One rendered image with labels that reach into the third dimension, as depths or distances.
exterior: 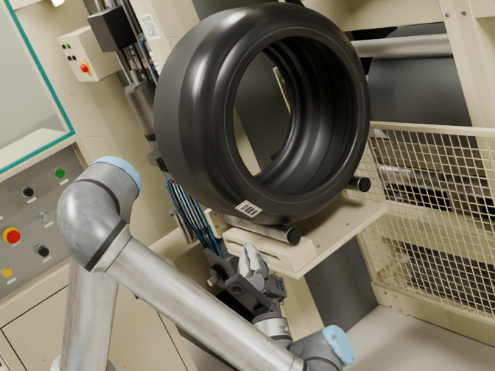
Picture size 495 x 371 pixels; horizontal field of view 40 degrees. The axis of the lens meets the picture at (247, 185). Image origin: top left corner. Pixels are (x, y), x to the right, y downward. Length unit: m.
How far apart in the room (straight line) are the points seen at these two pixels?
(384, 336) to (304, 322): 0.54
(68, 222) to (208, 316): 0.31
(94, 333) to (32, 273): 0.81
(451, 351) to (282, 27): 1.47
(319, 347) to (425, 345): 1.38
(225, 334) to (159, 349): 1.29
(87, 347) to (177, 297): 0.40
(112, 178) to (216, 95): 0.42
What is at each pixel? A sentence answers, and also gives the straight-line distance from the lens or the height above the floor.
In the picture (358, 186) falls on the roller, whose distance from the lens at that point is 1.99.
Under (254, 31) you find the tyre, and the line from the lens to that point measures 1.74.
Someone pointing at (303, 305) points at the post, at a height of 0.44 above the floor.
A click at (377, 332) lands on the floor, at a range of 2.93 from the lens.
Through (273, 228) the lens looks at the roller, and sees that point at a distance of 1.90.
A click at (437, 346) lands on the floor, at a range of 2.78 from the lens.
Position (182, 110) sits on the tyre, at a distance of 1.72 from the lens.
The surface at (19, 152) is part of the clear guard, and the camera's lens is 2.28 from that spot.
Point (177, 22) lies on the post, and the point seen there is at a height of 1.49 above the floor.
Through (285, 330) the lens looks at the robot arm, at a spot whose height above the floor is 0.87.
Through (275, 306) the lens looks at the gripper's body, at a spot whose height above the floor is 0.89.
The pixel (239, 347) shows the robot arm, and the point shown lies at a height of 1.02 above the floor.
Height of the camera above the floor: 1.74
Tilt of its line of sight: 21 degrees down
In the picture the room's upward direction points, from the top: 23 degrees counter-clockwise
